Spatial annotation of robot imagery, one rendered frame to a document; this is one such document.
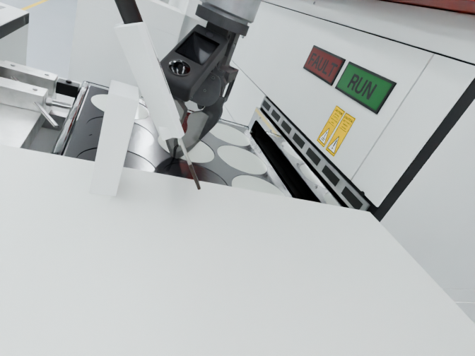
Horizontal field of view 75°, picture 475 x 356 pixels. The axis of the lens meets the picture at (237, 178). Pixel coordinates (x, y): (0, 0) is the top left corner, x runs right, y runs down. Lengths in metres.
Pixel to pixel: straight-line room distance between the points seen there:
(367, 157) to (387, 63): 0.14
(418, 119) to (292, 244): 0.24
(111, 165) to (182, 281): 0.10
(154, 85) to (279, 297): 0.17
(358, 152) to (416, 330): 0.27
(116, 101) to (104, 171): 0.06
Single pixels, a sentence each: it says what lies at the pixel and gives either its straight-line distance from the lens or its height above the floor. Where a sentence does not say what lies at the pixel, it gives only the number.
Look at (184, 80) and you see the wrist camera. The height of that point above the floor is 1.04.
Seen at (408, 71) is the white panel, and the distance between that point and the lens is 0.49.
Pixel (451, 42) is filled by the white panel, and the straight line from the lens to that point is 0.47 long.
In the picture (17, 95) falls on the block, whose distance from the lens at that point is 0.58.
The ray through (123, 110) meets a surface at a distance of 0.23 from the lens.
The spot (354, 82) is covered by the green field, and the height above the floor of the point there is 1.10.
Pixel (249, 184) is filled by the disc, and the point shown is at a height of 0.90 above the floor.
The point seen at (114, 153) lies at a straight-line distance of 0.25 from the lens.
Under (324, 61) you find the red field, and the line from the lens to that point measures 0.64.
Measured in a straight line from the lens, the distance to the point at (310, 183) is 0.55.
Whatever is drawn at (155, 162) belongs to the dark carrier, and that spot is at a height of 0.90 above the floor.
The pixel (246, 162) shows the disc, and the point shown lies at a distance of 0.57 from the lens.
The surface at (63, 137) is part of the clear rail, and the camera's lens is 0.47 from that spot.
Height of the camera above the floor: 1.13
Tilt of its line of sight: 27 degrees down
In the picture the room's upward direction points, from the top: 24 degrees clockwise
